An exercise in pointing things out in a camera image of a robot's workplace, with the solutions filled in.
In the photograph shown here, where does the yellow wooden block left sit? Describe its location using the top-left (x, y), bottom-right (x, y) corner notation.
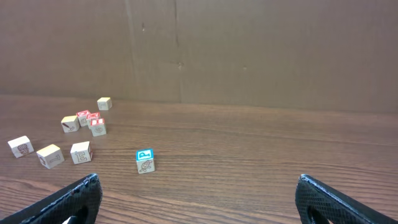
top-left (61, 115), bottom-right (80, 133)

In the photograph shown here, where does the plain wooden picture block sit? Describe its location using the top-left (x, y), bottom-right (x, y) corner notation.
top-left (7, 136), bottom-right (34, 158)

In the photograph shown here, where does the yellow wooden block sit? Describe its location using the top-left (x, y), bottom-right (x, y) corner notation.
top-left (97, 97), bottom-right (112, 111)
top-left (61, 115), bottom-right (80, 133)

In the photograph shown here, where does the blue-topped wooden letter block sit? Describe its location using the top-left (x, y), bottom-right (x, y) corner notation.
top-left (136, 148), bottom-right (155, 174)

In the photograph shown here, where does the red block letter C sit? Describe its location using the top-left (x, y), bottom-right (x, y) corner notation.
top-left (76, 110), bottom-right (90, 127)

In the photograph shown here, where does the far yellow wooden block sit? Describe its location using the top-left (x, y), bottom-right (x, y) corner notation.
top-left (97, 97), bottom-right (112, 111)

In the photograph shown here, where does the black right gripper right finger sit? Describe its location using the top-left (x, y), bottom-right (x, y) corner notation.
top-left (295, 174), bottom-right (397, 224)

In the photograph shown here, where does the yellow-topped wooden block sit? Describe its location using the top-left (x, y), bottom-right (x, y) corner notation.
top-left (37, 144), bottom-right (65, 169)

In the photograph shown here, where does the red block letter M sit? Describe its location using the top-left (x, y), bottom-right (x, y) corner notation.
top-left (86, 112), bottom-right (101, 129)

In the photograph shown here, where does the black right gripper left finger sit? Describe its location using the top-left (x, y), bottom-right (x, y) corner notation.
top-left (1, 173), bottom-right (103, 224)

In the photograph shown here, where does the red block letter I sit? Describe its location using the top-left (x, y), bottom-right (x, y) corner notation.
top-left (90, 118), bottom-right (106, 137)

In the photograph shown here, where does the wooden block letter E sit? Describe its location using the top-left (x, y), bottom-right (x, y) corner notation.
top-left (70, 141), bottom-right (93, 164)

